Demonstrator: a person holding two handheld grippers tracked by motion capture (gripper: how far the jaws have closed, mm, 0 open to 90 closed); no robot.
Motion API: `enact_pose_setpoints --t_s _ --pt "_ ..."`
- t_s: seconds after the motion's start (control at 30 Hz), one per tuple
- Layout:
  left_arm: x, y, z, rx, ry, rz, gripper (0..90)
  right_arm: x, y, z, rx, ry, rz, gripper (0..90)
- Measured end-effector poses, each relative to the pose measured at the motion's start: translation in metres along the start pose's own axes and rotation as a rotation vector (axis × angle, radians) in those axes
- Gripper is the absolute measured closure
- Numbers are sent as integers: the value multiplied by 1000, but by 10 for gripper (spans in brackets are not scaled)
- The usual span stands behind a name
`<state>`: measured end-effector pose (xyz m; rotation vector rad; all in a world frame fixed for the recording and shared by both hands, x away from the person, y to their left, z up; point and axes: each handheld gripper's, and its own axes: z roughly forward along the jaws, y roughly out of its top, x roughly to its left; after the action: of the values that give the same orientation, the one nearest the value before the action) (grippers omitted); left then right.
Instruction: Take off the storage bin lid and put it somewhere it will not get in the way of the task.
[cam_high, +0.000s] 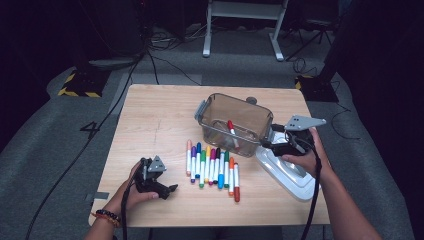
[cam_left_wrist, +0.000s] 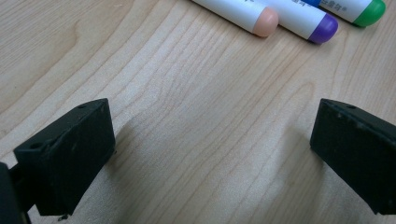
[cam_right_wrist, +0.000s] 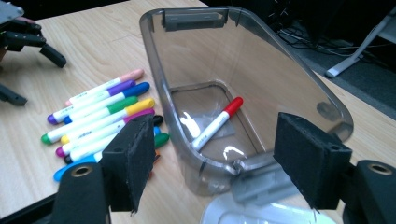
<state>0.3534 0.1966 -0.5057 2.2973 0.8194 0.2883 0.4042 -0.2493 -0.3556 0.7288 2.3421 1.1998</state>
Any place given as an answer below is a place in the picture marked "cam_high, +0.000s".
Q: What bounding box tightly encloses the orange marker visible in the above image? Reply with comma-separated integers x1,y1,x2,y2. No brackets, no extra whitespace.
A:
228,156,235,197

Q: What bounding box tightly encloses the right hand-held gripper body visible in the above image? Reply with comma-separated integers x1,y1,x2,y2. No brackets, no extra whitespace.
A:
275,115,327,157

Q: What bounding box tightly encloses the dark red marker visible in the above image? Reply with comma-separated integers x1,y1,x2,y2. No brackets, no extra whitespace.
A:
233,162,241,203

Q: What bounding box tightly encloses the black bead bracelet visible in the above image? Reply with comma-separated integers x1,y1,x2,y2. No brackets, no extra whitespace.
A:
94,208,122,224

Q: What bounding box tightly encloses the black base with hazard stripes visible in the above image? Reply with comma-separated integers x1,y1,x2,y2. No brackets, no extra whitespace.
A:
57,66,112,99
294,74,340,103

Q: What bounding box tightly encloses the tangle of floor cables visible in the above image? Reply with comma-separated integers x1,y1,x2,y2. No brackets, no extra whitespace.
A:
146,24,209,52

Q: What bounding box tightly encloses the person's right hand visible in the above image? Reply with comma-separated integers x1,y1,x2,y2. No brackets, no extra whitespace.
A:
282,128,334,181

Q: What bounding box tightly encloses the black marker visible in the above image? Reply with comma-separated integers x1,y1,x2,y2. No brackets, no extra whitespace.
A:
213,147,221,185

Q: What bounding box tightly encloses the thin black floor cable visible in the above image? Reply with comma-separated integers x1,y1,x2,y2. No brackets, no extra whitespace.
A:
151,54,203,87

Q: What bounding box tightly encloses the coiled black cable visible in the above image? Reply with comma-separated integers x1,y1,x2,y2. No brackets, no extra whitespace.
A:
292,57,319,77

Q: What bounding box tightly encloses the long black floor cable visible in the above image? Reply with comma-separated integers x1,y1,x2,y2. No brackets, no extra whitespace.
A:
24,49,148,240

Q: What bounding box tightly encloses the grey tape strip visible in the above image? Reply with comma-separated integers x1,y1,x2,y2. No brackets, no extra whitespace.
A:
84,191,110,202

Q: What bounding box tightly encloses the person's left hand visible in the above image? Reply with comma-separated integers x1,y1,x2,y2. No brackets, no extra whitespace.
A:
105,160,159,219

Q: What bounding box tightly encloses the orange bead bracelet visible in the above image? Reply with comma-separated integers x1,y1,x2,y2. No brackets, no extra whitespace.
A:
90,212,120,229

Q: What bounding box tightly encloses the white metal desk frame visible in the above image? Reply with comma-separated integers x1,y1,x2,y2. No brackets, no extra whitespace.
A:
202,0,290,62

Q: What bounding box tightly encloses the black tripod stand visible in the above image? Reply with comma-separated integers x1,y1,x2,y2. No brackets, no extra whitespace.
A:
284,18,336,63

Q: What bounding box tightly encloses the yellow marker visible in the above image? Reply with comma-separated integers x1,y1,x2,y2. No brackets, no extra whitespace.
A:
204,145,212,185

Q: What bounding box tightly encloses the left hand-held gripper cable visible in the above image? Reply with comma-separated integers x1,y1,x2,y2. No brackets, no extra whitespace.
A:
120,181,131,240

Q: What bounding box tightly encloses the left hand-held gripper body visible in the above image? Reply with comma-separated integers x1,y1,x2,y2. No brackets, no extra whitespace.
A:
134,155,169,194

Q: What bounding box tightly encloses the hand-held gripper cable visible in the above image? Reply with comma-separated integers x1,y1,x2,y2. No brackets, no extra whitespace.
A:
120,181,131,240
299,146,324,240

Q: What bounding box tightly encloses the dark curtain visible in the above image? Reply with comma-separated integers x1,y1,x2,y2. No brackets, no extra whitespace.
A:
319,0,424,214
0,0,81,144

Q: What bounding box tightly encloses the magenta marker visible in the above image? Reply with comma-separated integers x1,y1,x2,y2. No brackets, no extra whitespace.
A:
209,147,216,186

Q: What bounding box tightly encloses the light green marker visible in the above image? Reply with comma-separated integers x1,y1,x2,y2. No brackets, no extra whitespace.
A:
199,149,206,189

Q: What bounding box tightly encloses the bright red marker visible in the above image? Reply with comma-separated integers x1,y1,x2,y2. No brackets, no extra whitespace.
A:
226,119,241,150

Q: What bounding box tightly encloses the right hand-held gripper cable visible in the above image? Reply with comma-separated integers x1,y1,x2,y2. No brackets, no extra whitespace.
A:
299,146,324,240

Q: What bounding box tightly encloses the clear grey storage box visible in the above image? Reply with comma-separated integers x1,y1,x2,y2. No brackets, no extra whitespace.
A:
194,92,284,158

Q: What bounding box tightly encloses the black stand pole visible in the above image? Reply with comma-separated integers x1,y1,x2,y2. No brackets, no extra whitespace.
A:
131,0,156,56

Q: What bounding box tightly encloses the purple marker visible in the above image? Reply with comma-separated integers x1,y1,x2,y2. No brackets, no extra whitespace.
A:
190,145,197,184

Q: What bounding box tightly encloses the flat grey stand base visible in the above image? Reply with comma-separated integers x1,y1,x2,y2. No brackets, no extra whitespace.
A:
87,57,138,72

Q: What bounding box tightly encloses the looped thin black cable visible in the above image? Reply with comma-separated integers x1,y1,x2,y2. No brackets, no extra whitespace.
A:
330,102,362,141

